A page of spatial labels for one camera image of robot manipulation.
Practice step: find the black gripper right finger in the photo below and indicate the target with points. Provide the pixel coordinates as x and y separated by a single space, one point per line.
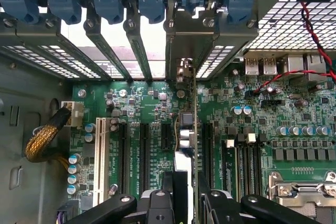
218 208

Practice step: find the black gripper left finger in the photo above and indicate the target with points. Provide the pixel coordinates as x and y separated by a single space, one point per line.
157 205

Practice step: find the black long expansion slot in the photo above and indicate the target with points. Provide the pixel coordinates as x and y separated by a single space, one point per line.
124 158
145 155
208 153

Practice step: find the white latch RAM slot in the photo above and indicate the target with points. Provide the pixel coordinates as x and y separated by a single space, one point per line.
229 144
251 138

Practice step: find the black short expansion slot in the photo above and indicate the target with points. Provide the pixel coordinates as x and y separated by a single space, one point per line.
166 136

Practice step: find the white expansion slot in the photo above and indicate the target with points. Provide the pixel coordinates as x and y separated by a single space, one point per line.
101 161

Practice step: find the black latch RAM slot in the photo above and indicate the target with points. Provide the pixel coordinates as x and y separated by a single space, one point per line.
262 138
241 138

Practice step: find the metal CPU socket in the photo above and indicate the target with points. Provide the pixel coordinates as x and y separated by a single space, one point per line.
302 190

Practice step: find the green motherboard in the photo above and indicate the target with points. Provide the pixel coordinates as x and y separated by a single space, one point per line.
147 98

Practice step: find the perforated metal slot cover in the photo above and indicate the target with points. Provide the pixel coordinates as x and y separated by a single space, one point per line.
76 69
214 62
34 58

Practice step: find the grey metal PC case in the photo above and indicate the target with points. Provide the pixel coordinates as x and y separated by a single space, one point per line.
31 36

